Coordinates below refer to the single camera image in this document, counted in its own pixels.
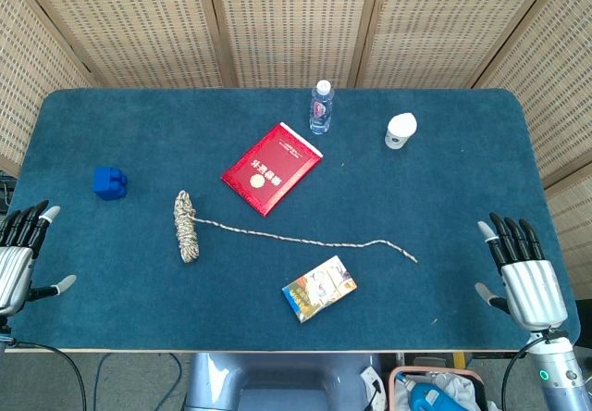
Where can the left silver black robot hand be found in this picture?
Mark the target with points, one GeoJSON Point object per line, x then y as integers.
{"type": "Point", "coordinates": [16, 263]}

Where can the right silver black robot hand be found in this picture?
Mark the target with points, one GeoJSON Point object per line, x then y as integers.
{"type": "Point", "coordinates": [532, 290]}

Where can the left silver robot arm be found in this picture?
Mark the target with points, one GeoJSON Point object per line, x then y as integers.
{"type": "Point", "coordinates": [3, 332]}

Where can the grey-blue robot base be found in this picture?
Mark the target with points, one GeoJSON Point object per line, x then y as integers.
{"type": "Point", "coordinates": [282, 383]}

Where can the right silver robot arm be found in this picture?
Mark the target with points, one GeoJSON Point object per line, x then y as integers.
{"type": "Point", "coordinates": [557, 374]}

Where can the white cloth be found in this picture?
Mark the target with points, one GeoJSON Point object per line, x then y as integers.
{"type": "Point", "coordinates": [462, 390]}

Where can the blue toy building block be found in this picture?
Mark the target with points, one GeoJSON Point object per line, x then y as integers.
{"type": "Point", "coordinates": [108, 184]}

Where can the blue felt table cover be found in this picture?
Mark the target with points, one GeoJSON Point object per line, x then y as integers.
{"type": "Point", "coordinates": [139, 281]}

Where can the blue white handheld tool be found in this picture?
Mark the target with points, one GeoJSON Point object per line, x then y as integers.
{"type": "Point", "coordinates": [430, 399]}

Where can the pink plastic bin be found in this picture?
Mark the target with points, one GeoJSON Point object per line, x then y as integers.
{"type": "Point", "coordinates": [394, 392]}

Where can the white power strip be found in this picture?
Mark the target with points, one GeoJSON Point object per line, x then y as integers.
{"type": "Point", "coordinates": [371, 381]}

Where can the white floral paper cup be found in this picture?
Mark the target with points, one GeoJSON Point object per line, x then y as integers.
{"type": "Point", "coordinates": [400, 128]}

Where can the colourful printed carton box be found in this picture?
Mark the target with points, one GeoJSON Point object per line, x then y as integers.
{"type": "Point", "coordinates": [319, 288]}

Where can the red certificate booklet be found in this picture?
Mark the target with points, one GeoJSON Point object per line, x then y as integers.
{"type": "Point", "coordinates": [270, 170]}

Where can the clear plastic water bottle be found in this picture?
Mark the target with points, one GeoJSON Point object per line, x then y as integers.
{"type": "Point", "coordinates": [321, 110]}

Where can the woven bamboo folding screen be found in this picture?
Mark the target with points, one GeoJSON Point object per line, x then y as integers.
{"type": "Point", "coordinates": [296, 22]}

